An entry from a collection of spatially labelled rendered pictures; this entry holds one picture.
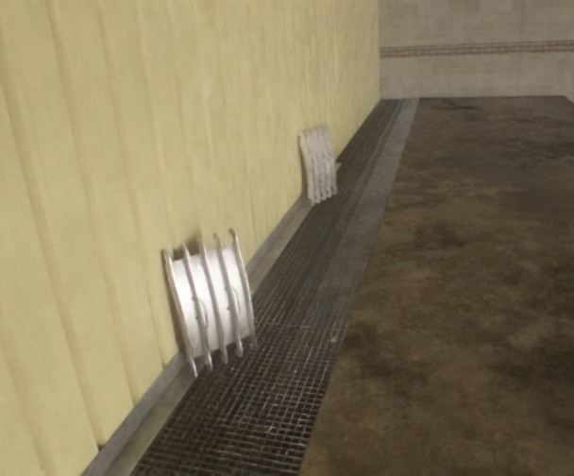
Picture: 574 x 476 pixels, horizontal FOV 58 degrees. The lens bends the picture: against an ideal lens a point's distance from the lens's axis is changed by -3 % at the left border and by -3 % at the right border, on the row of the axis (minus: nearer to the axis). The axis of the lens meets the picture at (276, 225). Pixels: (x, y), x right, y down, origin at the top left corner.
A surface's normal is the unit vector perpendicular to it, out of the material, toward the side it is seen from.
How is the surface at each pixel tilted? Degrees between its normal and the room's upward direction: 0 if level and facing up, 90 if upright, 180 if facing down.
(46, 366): 86
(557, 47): 90
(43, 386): 87
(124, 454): 0
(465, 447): 0
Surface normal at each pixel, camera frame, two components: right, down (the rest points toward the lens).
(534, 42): -0.29, 0.37
